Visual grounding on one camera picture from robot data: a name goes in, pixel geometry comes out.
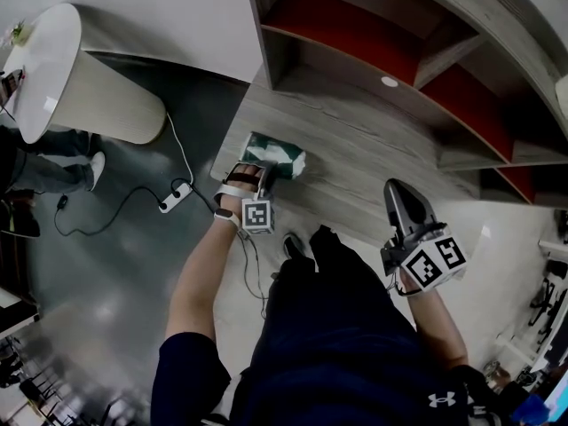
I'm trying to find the person's left forearm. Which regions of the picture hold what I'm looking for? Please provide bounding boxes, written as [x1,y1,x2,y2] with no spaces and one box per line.
[165,201,243,342]

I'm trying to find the white wristwatch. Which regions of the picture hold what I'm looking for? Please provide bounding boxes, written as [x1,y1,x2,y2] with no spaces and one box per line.
[213,208,243,231]

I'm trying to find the white round pedestal table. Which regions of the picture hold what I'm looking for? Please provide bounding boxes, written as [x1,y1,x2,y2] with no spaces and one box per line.
[1,2,168,146]

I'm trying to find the green tissues pack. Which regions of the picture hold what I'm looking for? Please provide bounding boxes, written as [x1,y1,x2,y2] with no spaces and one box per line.
[241,131,309,181]

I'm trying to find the grey wooden shelf desk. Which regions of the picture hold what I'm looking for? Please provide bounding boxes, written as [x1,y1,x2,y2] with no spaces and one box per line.
[242,0,568,207]

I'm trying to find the grey wooden table top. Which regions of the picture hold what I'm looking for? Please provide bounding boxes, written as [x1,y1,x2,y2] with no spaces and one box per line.
[209,80,489,256]

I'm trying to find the person's left shoe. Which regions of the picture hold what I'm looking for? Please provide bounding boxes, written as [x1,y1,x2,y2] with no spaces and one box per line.
[281,233,308,262]

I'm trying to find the white power cable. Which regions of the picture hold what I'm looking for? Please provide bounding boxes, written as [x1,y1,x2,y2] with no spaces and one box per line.
[165,110,195,186]

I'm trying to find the person's right forearm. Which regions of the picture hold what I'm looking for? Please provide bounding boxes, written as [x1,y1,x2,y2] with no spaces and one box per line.
[400,277,469,368]

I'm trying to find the small potted pink flowers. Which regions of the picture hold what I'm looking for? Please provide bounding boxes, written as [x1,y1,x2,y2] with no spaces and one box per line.
[1,20,35,46]

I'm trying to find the white power strip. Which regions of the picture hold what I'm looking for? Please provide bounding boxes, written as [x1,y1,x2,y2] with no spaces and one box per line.
[158,183,193,214]

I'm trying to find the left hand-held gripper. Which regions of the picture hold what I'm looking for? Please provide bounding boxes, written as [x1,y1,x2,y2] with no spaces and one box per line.
[241,162,279,238]

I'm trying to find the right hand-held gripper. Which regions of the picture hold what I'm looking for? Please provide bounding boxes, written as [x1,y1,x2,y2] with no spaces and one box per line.
[380,178,469,295]

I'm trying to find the person's navy clothing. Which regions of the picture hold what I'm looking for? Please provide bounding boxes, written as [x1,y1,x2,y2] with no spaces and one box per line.
[150,224,534,426]

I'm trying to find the person's left hand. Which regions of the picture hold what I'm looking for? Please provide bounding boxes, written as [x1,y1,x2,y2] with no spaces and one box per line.
[214,162,268,213]

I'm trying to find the black power cable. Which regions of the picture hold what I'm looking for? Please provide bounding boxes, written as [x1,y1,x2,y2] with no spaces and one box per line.
[53,185,179,238]

